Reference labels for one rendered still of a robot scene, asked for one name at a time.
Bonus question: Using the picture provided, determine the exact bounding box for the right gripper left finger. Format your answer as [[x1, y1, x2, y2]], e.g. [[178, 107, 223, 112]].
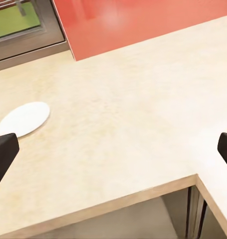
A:
[[0, 132, 19, 182]]

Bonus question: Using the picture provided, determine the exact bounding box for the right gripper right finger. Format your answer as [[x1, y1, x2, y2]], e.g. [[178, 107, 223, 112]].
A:
[[217, 132, 227, 164]]

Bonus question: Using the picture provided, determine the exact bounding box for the saucer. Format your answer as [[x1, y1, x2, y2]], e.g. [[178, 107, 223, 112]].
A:
[[0, 102, 50, 137]]

